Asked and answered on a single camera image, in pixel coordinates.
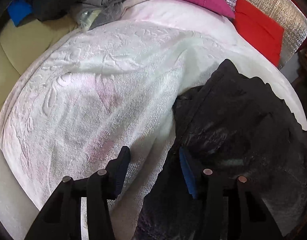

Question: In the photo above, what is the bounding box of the red square cushion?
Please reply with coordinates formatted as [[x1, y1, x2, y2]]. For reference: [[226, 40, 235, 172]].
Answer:
[[233, 0, 284, 67]]

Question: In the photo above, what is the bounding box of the black quilted jacket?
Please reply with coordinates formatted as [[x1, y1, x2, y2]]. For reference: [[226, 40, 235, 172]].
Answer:
[[133, 60, 307, 239]]

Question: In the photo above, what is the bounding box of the grey folded garment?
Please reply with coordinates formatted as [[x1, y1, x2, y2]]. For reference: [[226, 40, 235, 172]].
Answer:
[[70, 0, 152, 32]]

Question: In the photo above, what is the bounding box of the silver foil insulation panel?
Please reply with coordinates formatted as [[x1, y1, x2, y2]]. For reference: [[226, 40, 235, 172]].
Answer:
[[226, 0, 307, 69]]

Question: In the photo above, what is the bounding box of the white embossed bed blanket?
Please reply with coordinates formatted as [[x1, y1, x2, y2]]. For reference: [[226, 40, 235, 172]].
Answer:
[[0, 0, 307, 239]]

